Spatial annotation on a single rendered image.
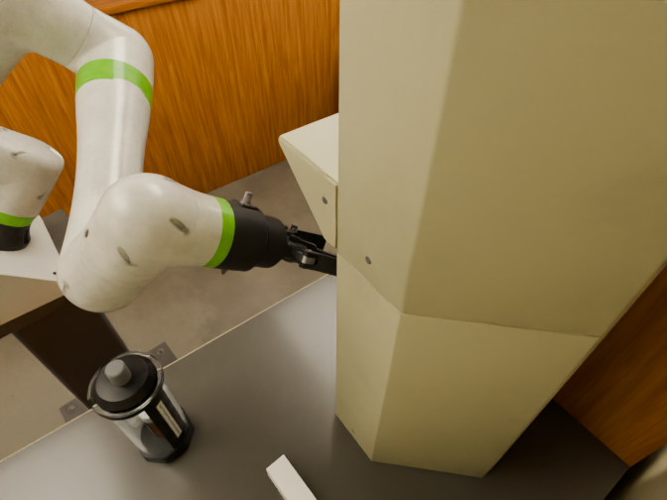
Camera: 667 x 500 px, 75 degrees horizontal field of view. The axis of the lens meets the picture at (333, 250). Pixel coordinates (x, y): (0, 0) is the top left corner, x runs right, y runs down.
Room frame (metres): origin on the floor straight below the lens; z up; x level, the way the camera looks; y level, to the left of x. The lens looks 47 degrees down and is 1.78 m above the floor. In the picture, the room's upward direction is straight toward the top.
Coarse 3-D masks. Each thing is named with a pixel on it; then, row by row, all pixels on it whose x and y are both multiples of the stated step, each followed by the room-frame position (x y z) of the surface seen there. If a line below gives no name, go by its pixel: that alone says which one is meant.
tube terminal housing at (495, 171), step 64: (384, 0) 0.31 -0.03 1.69; (448, 0) 0.27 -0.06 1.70; (512, 0) 0.25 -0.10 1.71; (576, 0) 0.25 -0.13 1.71; (640, 0) 0.25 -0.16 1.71; (384, 64) 0.30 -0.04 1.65; (448, 64) 0.26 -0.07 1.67; (512, 64) 0.25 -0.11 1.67; (576, 64) 0.25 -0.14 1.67; (640, 64) 0.24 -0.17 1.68; (384, 128) 0.30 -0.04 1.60; (448, 128) 0.26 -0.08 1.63; (512, 128) 0.25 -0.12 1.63; (576, 128) 0.25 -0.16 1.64; (640, 128) 0.24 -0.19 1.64; (384, 192) 0.29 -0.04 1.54; (448, 192) 0.26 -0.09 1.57; (512, 192) 0.25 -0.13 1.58; (576, 192) 0.24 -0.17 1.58; (640, 192) 0.24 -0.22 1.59; (384, 256) 0.28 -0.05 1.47; (448, 256) 0.25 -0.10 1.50; (512, 256) 0.25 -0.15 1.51; (576, 256) 0.24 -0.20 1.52; (640, 256) 0.23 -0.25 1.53; (384, 320) 0.27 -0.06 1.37; (448, 320) 0.25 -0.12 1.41; (512, 320) 0.24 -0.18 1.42; (576, 320) 0.23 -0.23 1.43; (384, 384) 0.26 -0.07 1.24; (448, 384) 0.25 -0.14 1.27; (512, 384) 0.24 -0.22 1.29; (384, 448) 0.26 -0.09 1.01; (448, 448) 0.24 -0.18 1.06
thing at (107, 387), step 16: (112, 368) 0.30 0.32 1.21; (128, 368) 0.32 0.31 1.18; (144, 368) 0.32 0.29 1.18; (96, 384) 0.29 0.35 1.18; (112, 384) 0.29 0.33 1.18; (128, 384) 0.29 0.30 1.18; (144, 384) 0.29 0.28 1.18; (96, 400) 0.27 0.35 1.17; (112, 400) 0.27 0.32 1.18; (128, 400) 0.27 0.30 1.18
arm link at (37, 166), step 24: (0, 144) 0.77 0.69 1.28; (24, 144) 0.81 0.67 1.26; (0, 168) 0.74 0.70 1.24; (24, 168) 0.76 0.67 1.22; (48, 168) 0.79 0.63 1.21; (0, 192) 0.73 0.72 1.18; (24, 192) 0.74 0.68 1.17; (48, 192) 0.78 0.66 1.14; (0, 216) 0.71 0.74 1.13; (24, 216) 0.73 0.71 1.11
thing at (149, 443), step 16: (128, 352) 0.35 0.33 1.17; (144, 352) 0.35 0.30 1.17; (160, 368) 0.32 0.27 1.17; (160, 384) 0.30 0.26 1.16; (144, 400) 0.27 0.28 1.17; (176, 400) 0.33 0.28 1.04; (112, 416) 0.25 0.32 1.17; (144, 416) 0.27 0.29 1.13; (128, 432) 0.26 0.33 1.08; (144, 432) 0.26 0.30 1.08; (160, 432) 0.27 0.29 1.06; (144, 448) 0.26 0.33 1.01; (160, 448) 0.26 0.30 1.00
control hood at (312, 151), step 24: (336, 120) 0.47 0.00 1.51; (288, 144) 0.42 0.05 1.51; (312, 144) 0.42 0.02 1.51; (336, 144) 0.42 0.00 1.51; (312, 168) 0.38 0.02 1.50; (336, 168) 0.37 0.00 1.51; (312, 192) 0.38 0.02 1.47; (336, 192) 0.35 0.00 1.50; (336, 216) 0.35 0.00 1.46; (336, 240) 0.35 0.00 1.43
